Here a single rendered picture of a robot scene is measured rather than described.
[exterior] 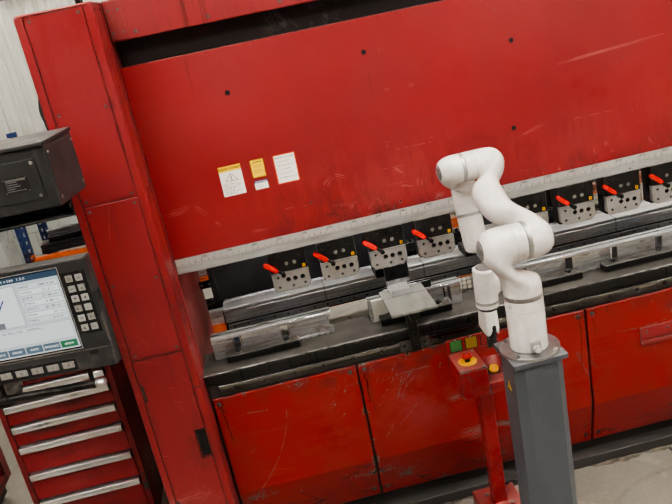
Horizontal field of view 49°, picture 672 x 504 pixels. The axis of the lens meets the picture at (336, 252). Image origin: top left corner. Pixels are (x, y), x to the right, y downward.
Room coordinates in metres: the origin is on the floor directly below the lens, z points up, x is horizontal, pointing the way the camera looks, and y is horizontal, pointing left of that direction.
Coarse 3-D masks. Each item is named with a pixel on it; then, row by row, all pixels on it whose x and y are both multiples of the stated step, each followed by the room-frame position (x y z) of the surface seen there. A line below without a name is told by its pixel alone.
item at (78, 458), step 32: (32, 384) 2.86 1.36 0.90; (64, 384) 2.85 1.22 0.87; (128, 384) 3.07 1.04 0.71; (0, 416) 2.84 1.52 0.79; (32, 416) 2.86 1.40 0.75; (64, 416) 2.85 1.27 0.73; (96, 416) 2.88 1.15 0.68; (128, 416) 2.91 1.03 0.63; (32, 448) 2.84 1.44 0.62; (64, 448) 2.86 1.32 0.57; (96, 448) 2.87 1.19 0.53; (128, 448) 2.88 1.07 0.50; (32, 480) 2.83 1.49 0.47; (64, 480) 2.86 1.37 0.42; (96, 480) 2.87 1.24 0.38; (128, 480) 2.87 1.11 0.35; (160, 480) 3.09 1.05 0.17
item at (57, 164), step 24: (0, 144) 2.26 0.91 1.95; (24, 144) 2.14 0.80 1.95; (48, 144) 2.18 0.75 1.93; (72, 144) 2.36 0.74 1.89; (0, 168) 2.14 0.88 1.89; (24, 168) 2.14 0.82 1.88; (48, 168) 2.14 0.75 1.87; (72, 168) 2.30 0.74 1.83; (0, 192) 2.14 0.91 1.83; (24, 192) 2.14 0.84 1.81; (48, 192) 2.14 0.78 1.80; (72, 192) 2.24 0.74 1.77; (0, 216) 2.15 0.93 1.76; (0, 408) 2.26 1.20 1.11
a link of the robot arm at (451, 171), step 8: (440, 160) 2.46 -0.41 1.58; (448, 160) 2.44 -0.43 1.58; (456, 160) 2.43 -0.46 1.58; (440, 168) 2.43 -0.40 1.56; (448, 168) 2.42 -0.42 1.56; (456, 168) 2.41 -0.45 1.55; (464, 168) 2.42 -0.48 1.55; (440, 176) 2.44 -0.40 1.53; (448, 176) 2.42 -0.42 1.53; (456, 176) 2.41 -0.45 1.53; (464, 176) 2.42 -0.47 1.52; (448, 184) 2.44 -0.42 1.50; (456, 184) 2.44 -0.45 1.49; (464, 184) 2.51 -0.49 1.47; (472, 184) 2.54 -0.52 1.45; (456, 192) 2.55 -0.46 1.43; (464, 192) 2.52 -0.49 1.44; (456, 200) 2.55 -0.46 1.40; (464, 200) 2.54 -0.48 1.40; (472, 200) 2.54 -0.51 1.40; (456, 208) 2.56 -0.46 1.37; (464, 208) 2.53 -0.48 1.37; (472, 208) 2.53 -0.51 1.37
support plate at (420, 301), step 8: (416, 288) 2.79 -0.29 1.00; (424, 288) 2.77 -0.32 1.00; (384, 296) 2.78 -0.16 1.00; (400, 296) 2.74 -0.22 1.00; (408, 296) 2.73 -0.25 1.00; (416, 296) 2.71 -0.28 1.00; (424, 296) 2.70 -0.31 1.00; (392, 304) 2.68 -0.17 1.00; (400, 304) 2.67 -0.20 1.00; (408, 304) 2.65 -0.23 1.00; (416, 304) 2.64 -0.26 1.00; (424, 304) 2.62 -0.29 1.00; (432, 304) 2.61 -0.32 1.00; (392, 312) 2.61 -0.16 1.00; (400, 312) 2.59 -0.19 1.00; (408, 312) 2.58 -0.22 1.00; (416, 312) 2.58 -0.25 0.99
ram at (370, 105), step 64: (448, 0) 2.85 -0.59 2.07; (512, 0) 2.87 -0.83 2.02; (576, 0) 2.88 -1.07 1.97; (640, 0) 2.90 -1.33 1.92; (192, 64) 2.78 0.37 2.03; (256, 64) 2.79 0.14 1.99; (320, 64) 2.81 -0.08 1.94; (384, 64) 2.83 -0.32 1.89; (448, 64) 2.85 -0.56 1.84; (512, 64) 2.86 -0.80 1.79; (576, 64) 2.88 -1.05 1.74; (640, 64) 2.90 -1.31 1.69; (192, 128) 2.77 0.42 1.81; (256, 128) 2.79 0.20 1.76; (320, 128) 2.81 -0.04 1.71; (384, 128) 2.82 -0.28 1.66; (448, 128) 2.84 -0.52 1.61; (512, 128) 2.86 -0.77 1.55; (576, 128) 2.88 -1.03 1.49; (640, 128) 2.90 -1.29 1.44; (192, 192) 2.77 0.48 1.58; (256, 192) 2.79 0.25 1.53; (320, 192) 2.80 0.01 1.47; (384, 192) 2.82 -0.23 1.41; (448, 192) 2.84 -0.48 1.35; (512, 192) 2.86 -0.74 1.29; (192, 256) 2.76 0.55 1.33; (256, 256) 2.78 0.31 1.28
